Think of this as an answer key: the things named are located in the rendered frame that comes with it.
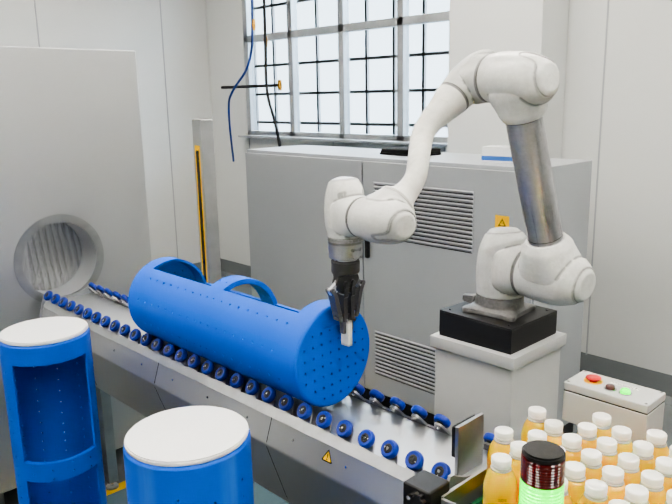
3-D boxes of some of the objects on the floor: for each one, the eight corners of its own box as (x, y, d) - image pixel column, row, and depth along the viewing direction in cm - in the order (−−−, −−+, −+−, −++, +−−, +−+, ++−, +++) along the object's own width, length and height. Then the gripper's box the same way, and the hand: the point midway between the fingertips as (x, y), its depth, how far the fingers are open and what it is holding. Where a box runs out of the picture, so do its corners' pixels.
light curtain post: (226, 504, 313) (204, 118, 276) (234, 510, 309) (212, 118, 272) (215, 510, 309) (190, 119, 272) (223, 516, 305) (199, 119, 268)
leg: (115, 482, 333) (103, 358, 320) (120, 487, 329) (109, 361, 315) (103, 487, 329) (90, 362, 316) (109, 492, 325) (96, 365, 312)
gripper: (337, 265, 175) (339, 354, 180) (372, 256, 184) (373, 342, 189) (317, 260, 181) (319, 347, 186) (352, 252, 189) (353, 335, 195)
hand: (346, 332), depth 187 cm, fingers closed
